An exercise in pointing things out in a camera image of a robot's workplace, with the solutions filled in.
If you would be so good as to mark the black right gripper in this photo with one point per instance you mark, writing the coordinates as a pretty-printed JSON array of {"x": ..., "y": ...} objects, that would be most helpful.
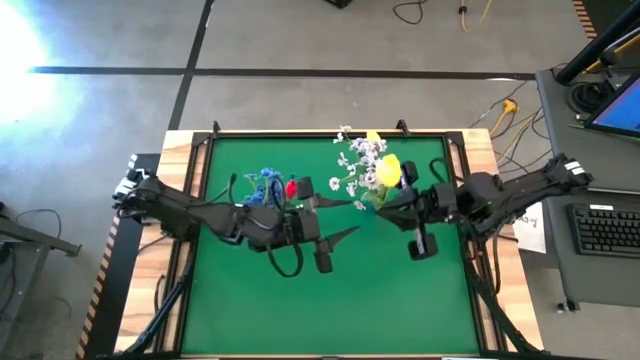
[{"x": 440, "y": 202}]

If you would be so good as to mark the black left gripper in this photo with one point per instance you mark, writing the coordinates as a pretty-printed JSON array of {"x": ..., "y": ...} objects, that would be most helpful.
[{"x": 305, "y": 225}]

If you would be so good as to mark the white artificial flower bunch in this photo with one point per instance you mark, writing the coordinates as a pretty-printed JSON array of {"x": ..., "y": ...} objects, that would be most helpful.
[
  {"x": 367, "y": 147},
  {"x": 334, "y": 183}
]

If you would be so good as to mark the yellow artificial tulip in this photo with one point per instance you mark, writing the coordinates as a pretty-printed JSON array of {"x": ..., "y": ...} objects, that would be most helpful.
[
  {"x": 389, "y": 170},
  {"x": 373, "y": 136}
]

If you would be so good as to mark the red artificial tulip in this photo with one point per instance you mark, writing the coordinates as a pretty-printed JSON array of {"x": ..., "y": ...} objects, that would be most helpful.
[{"x": 291, "y": 189}]

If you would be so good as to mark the blue artificial flower bunch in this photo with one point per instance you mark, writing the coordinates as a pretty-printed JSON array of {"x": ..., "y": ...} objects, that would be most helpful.
[
  {"x": 267, "y": 173},
  {"x": 256, "y": 197}
]

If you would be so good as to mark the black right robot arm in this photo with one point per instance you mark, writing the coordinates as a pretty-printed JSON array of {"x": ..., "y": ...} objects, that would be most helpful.
[{"x": 525, "y": 187}]

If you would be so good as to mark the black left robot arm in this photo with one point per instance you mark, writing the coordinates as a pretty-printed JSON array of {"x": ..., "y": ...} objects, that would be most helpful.
[{"x": 175, "y": 210}]

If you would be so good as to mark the blue embossed glass vase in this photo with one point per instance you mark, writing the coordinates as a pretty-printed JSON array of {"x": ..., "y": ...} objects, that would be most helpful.
[{"x": 368, "y": 210}]

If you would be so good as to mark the black table clamp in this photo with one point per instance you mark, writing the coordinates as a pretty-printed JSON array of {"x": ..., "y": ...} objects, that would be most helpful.
[
  {"x": 216, "y": 127},
  {"x": 402, "y": 127}
]

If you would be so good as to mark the green table mat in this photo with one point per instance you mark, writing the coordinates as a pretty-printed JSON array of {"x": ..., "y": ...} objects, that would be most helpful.
[{"x": 325, "y": 310}]

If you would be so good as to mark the white paper sheet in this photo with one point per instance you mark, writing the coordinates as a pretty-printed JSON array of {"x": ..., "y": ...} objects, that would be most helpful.
[{"x": 532, "y": 235}]

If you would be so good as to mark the grey computer cart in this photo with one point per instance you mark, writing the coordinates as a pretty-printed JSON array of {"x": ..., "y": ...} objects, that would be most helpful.
[{"x": 580, "y": 280}]

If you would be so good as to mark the black computer keyboard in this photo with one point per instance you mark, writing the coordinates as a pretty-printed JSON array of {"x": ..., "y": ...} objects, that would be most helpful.
[{"x": 605, "y": 232}]

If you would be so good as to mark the black striped floor plate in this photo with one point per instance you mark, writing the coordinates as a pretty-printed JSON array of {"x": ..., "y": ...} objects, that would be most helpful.
[
  {"x": 585, "y": 20},
  {"x": 117, "y": 300}
]

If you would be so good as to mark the laptop screen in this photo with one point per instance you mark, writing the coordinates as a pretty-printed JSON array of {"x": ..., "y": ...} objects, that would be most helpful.
[{"x": 625, "y": 110}]

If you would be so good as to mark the thick black pole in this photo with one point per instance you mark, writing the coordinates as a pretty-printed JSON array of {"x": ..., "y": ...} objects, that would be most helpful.
[{"x": 595, "y": 47}]

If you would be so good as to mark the grey metal stand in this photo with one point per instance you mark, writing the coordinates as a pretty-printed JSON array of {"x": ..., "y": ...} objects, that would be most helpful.
[{"x": 30, "y": 237}]

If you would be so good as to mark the black metal rig frame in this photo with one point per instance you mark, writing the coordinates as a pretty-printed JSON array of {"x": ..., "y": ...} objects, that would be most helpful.
[{"x": 325, "y": 134}]

